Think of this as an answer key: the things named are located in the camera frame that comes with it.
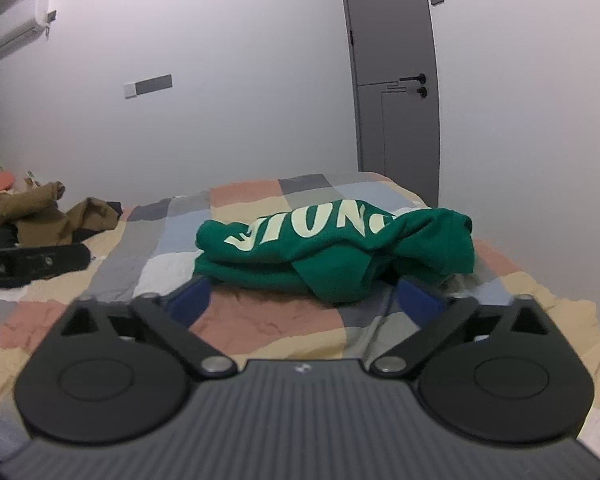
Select patchwork quilt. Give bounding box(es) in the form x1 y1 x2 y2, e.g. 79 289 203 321
0 171 600 462

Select white air conditioner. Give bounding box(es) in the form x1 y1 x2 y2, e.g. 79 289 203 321
0 0 49 69

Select grey wall switch panel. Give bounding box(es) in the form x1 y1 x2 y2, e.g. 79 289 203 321
136 74 174 96

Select brown garment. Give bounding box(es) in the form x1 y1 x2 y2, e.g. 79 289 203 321
0 180 121 249

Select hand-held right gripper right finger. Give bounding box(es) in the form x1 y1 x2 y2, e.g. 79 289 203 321
370 276 559 380

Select green printed sweatshirt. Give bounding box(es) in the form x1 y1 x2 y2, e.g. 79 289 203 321
193 200 476 304

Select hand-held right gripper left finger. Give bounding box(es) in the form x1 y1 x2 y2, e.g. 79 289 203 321
56 276 239 380

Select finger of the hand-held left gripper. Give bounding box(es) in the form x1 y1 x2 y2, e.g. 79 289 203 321
15 242 92 282

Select grey door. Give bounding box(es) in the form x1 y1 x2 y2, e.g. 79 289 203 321
336 0 441 209

